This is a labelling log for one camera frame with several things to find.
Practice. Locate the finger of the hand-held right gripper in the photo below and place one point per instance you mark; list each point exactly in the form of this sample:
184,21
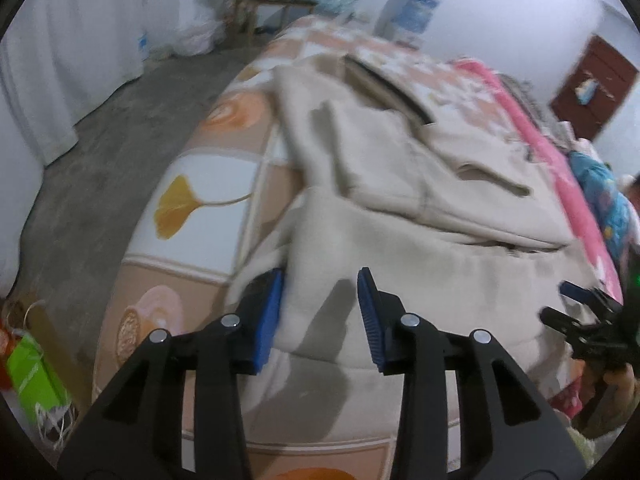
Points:
560,320
580,292

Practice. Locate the pink floral blanket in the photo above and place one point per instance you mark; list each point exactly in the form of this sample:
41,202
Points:
575,195

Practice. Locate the orange checked bed sheet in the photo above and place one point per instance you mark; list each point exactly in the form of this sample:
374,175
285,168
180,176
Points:
200,185

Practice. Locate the blue sticker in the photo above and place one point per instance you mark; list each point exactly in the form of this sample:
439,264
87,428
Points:
142,42

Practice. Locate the red bag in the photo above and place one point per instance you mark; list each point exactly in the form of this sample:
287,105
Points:
5,355

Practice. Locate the hanging cloth on door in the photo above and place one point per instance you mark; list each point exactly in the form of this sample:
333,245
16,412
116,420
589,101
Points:
586,91

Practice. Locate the white curtain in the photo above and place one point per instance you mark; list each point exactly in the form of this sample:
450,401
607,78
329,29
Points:
65,70

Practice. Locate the person's right hand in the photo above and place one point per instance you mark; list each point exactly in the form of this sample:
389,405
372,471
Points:
622,385

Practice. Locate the white plastic bag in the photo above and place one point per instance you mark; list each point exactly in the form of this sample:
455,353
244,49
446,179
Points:
197,37

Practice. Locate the brown door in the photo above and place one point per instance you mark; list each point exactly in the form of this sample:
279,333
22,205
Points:
595,105

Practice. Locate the green bag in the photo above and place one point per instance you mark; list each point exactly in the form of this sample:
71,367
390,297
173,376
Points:
35,375

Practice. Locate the cream zip jacket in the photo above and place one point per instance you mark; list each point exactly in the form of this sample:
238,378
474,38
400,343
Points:
400,200

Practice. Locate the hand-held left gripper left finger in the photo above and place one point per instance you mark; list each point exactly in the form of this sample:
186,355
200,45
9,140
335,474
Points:
265,320

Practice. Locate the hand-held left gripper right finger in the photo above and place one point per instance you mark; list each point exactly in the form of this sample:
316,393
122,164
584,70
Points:
370,320

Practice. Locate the grey-green pillow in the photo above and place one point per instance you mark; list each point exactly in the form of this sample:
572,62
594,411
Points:
537,110

